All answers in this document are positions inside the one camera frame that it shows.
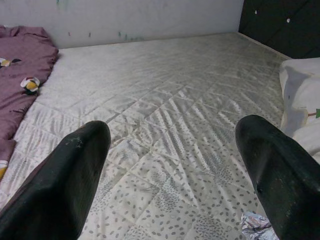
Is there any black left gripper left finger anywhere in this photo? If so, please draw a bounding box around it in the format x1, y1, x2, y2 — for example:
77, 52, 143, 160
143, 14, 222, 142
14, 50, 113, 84
0, 120, 112, 240

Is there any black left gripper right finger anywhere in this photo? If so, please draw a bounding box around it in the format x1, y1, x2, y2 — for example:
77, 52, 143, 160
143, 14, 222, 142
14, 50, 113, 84
234, 114, 320, 240

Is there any white pillow with tree print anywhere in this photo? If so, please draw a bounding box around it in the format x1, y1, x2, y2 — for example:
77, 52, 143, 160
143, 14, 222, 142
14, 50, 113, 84
278, 57, 320, 157

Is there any purple cartoon print blanket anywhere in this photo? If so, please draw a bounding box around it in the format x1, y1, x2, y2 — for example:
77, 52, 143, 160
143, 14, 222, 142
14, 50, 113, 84
0, 24, 60, 181

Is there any white patterned quilted mattress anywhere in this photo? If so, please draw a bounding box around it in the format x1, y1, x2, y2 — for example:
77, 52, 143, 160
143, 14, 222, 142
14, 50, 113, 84
0, 31, 292, 240

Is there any black tufted headboard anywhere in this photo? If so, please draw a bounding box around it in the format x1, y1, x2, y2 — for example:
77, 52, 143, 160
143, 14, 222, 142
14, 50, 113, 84
238, 0, 320, 61

